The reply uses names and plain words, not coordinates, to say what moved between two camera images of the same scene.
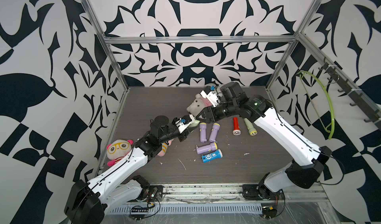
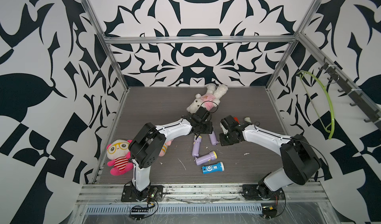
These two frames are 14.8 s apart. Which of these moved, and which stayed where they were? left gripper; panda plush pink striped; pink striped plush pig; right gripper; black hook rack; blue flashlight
Moved: right gripper; blue flashlight; left gripper
Stayed: panda plush pink striped; pink striped plush pig; black hook rack
